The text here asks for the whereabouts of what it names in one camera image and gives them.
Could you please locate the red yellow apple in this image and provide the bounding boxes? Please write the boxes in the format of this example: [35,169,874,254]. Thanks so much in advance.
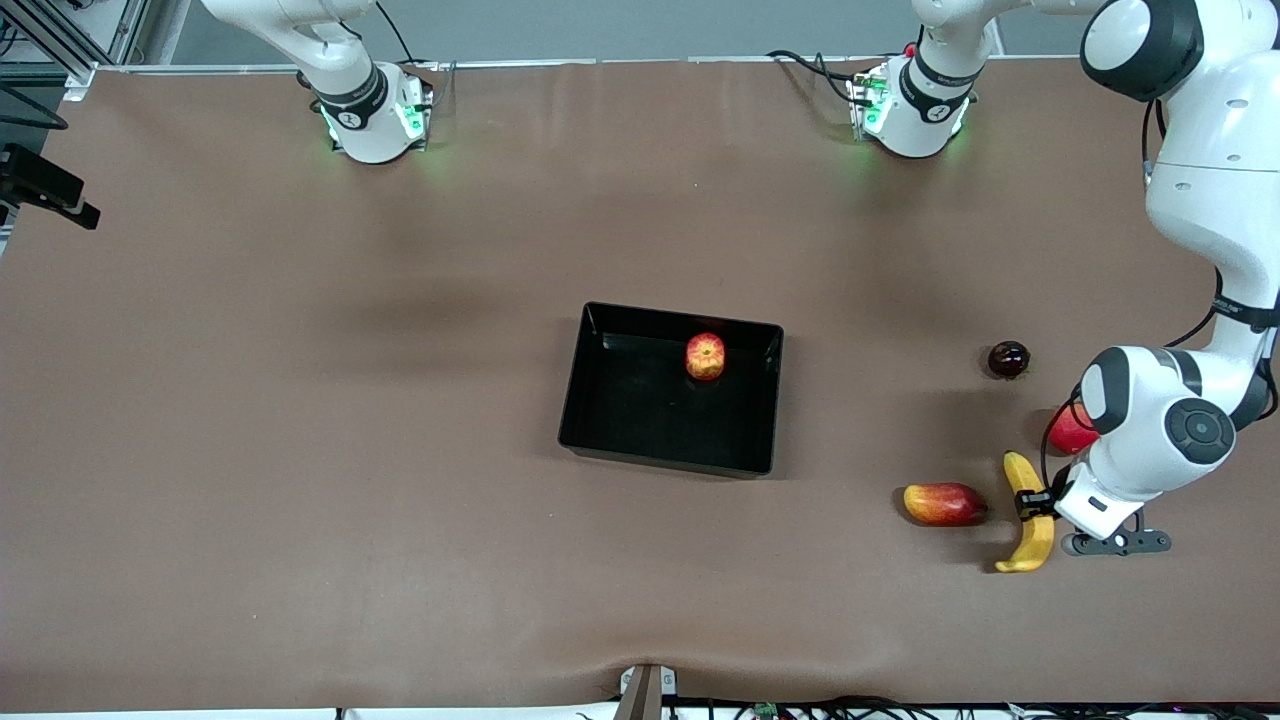
[685,332,728,382]

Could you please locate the yellow banana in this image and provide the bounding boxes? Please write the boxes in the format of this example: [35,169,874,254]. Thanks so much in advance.
[994,451,1057,574]

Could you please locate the brown table mat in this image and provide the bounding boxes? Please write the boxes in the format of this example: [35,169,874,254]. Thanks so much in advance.
[0,55,1280,713]

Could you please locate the dark purple plum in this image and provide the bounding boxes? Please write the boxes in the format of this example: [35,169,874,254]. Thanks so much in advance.
[987,340,1032,381]

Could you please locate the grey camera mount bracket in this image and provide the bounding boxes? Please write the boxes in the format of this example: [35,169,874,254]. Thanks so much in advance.
[618,663,678,720]

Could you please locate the black plastic box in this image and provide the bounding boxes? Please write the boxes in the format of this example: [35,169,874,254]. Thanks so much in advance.
[557,301,786,478]

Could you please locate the black base power cable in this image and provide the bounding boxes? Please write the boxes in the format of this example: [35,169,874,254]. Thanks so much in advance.
[766,48,861,83]
[795,55,863,106]

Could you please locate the thin black cable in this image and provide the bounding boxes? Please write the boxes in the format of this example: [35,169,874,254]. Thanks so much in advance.
[375,0,441,71]

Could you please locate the red yellow mango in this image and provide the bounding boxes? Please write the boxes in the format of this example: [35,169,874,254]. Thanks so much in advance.
[902,482,990,528]

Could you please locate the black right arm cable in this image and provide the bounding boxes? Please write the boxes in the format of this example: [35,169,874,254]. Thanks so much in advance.
[0,85,69,131]

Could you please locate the aluminium frame struts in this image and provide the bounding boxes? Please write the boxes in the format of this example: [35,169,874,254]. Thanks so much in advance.
[0,0,151,101]

